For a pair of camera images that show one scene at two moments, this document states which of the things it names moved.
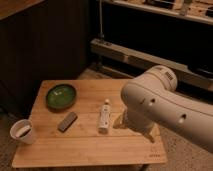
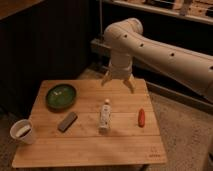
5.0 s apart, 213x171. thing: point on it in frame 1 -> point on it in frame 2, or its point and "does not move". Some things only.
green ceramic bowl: [60, 97] does not move
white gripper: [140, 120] -> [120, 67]
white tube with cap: [104, 118] does not move
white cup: [22, 130] does not move
